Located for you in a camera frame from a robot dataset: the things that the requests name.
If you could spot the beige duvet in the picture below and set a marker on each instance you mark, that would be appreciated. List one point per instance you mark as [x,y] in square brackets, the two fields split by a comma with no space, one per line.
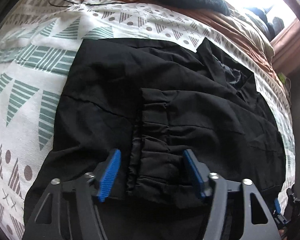
[252,27]

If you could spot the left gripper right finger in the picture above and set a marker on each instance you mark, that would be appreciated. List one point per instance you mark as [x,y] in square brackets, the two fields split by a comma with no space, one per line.
[199,174]

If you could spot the dark clothes pile by window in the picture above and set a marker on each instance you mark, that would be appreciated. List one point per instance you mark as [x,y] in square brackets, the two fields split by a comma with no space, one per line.
[272,28]

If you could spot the patterned white bed cover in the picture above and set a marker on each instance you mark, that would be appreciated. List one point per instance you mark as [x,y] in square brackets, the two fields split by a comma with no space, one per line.
[38,43]

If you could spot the right pink curtain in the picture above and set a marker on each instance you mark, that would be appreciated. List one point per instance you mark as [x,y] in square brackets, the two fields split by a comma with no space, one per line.
[286,46]

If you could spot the black button shirt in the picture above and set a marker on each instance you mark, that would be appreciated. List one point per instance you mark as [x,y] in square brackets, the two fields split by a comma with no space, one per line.
[152,100]

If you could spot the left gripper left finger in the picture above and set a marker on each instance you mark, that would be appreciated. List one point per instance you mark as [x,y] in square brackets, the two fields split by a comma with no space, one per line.
[105,174]

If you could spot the white bedside table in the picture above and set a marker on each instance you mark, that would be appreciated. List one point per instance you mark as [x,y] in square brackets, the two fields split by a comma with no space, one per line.
[285,81]

